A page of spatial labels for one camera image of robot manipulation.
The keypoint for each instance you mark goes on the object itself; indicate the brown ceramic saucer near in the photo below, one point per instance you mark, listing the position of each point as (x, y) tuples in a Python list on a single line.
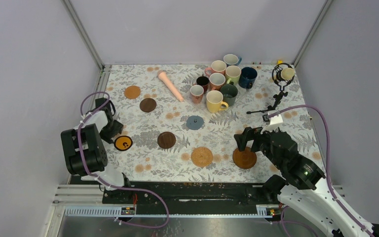
[(244, 159)]

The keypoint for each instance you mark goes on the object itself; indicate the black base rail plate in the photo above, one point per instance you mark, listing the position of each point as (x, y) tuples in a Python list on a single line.
[(190, 198)]

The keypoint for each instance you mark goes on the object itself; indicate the floral tablecloth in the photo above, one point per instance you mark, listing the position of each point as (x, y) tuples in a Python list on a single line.
[(147, 161)]

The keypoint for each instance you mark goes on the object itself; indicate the blue-grey smiley coaster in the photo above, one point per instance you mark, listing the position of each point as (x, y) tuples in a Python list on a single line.
[(194, 122)]

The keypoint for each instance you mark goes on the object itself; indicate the black mug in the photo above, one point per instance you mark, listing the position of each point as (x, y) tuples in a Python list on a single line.
[(203, 82)]

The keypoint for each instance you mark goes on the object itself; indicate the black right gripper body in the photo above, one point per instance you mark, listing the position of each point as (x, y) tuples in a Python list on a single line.
[(261, 142)]

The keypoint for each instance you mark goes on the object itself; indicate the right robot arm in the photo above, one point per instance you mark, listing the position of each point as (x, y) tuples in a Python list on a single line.
[(303, 186)]

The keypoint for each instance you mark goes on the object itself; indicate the aluminium frame rail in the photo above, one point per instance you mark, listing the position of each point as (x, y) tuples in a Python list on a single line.
[(83, 33)]

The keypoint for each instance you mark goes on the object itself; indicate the cream microphone in shockmount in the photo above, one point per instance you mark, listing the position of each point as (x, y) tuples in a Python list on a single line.
[(283, 74)]

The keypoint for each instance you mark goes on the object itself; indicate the woven rattan coaster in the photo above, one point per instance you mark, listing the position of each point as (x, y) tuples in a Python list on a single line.
[(201, 157)]

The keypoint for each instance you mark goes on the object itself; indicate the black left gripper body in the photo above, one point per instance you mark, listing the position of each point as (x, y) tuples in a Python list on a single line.
[(111, 129)]

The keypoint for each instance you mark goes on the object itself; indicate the dark green mug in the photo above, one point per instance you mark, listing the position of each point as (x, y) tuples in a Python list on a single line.
[(229, 92)]

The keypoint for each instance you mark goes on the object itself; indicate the light green mug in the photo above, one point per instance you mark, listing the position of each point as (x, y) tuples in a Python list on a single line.
[(232, 74)]

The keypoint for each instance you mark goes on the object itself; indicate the navy blue mug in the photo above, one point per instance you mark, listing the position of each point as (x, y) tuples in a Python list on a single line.
[(247, 77)]

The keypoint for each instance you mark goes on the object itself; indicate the small pink patterned mug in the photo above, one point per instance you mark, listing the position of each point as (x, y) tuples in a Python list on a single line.
[(197, 93)]

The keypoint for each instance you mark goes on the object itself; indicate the light brown round coaster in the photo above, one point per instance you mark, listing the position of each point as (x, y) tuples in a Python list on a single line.
[(132, 92)]

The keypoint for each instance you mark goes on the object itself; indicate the pink silicone microphone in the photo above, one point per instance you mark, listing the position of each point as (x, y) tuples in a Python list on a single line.
[(164, 78)]

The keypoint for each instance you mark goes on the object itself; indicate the white blue-handled mug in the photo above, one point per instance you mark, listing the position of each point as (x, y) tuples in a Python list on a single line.
[(232, 60)]

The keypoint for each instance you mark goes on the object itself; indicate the pink mug centre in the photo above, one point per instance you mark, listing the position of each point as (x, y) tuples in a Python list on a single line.
[(216, 81)]

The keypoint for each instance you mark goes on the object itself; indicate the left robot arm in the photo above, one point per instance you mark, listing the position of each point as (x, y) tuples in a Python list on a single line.
[(83, 148)]

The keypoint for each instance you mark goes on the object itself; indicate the orange black smiley coaster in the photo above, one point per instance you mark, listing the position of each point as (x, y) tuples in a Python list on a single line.
[(123, 143)]

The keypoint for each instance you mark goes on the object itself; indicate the yellow mug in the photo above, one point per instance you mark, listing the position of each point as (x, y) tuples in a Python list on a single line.
[(215, 101)]

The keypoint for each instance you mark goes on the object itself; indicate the dark walnut coaster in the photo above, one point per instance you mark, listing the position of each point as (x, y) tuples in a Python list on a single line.
[(166, 140), (147, 105)]

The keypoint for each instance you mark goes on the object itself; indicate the pink mug back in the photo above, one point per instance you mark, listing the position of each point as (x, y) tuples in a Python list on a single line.
[(217, 66)]

